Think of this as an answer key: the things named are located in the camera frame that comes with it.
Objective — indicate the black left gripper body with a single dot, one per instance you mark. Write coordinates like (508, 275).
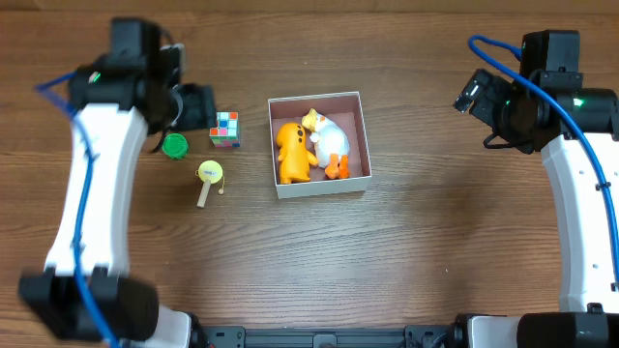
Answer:
(196, 108)

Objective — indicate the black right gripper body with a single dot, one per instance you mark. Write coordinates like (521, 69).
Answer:
(484, 97)

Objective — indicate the green round plastic toy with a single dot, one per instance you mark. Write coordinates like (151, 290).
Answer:
(175, 146)

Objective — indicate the colourful puzzle cube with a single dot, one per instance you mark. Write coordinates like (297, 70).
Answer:
(226, 133)

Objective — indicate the yellow wooden rattle drum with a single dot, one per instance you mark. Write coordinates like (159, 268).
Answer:
(210, 172)

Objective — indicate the orange dinosaur toy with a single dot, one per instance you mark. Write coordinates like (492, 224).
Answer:
(295, 159)

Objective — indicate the white plush duck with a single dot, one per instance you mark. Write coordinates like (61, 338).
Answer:
(331, 144)

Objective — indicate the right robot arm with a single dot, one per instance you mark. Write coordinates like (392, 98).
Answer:
(577, 135)

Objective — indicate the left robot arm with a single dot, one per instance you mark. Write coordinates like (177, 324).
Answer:
(85, 291)

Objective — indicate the white box pink interior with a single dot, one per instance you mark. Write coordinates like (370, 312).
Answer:
(345, 109)

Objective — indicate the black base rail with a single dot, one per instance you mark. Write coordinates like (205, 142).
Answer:
(407, 337)

